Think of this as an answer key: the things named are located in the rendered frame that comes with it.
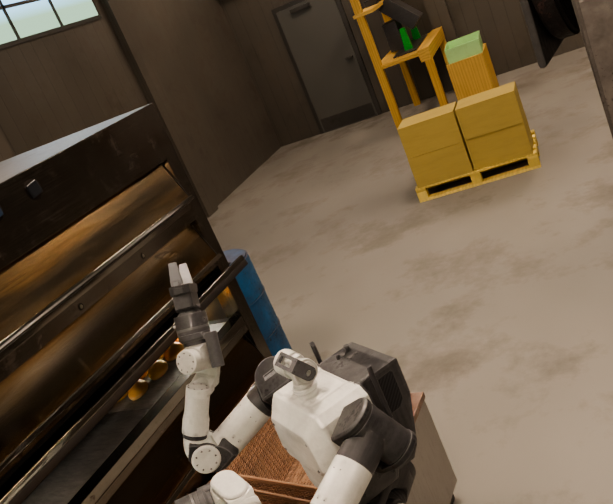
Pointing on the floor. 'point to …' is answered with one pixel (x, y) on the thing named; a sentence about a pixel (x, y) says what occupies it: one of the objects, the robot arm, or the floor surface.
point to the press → (602, 67)
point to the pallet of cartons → (469, 141)
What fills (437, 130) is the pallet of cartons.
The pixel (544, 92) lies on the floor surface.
